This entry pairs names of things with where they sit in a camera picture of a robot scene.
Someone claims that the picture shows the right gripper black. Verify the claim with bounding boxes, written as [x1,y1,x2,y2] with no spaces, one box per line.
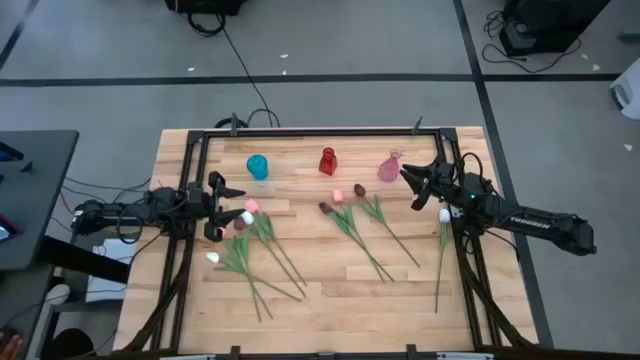
[399,159,464,211]

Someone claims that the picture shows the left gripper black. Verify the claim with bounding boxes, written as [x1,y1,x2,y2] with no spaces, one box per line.
[187,171,247,243]

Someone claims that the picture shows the dark red artificial tulip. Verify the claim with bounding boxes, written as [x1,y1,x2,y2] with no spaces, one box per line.
[353,183,422,269]
[233,217,275,321]
[318,201,396,283]

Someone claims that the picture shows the white artificial tulip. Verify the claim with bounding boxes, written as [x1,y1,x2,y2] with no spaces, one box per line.
[205,251,305,303]
[240,210,307,300]
[433,208,452,315]

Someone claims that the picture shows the pink glass vase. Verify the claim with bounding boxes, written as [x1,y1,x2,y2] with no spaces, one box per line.
[377,149,403,184]

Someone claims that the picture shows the teal glass vase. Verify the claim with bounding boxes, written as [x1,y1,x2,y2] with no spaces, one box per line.
[245,153,270,182]

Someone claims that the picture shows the red glass vase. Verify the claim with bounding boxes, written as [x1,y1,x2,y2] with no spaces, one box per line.
[318,146,339,177]

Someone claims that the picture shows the black desk base bar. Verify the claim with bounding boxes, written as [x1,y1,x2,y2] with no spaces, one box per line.
[38,235,132,285]

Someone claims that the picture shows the dark grey side desk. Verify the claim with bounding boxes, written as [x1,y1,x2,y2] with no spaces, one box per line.
[0,129,80,272]

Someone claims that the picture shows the white round disc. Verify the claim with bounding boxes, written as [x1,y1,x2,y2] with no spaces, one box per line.
[42,283,71,307]

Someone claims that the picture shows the black equipment case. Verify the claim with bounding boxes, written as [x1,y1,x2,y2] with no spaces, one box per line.
[164,0,247,16]

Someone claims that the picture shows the person's head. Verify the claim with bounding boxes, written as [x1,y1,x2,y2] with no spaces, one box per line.
[42,327,97,360]

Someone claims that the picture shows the black equipment cabinet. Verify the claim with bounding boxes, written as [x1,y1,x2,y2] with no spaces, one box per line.
[498,0,612,57]

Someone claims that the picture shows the red-cased device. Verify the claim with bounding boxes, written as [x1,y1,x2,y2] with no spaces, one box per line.
[0,213,25,246]

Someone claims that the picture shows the black desk item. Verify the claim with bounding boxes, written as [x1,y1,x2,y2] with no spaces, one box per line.
[0,141,25,163]

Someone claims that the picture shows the white plastic container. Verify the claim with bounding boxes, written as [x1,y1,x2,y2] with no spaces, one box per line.
[608,58,640,121]

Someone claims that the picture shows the person's hand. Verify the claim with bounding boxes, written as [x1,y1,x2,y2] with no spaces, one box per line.
[0,332,25,360]

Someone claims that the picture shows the black aluminium table frame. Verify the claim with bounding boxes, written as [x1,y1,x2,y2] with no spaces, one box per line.
[119,127,539,354]

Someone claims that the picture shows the black cable bundle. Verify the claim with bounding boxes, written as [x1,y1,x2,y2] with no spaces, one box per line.
[457,234,531,349]
[122,234,194,351]

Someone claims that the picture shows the long black floor cable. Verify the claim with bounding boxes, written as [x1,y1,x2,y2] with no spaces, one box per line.
[219,27,281,129]

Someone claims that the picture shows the coiled black cable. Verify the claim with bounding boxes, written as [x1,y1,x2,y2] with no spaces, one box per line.
[187,12,226,38]

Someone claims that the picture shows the tangled black cables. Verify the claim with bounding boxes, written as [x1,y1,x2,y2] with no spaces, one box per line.
[480,9,584,75]

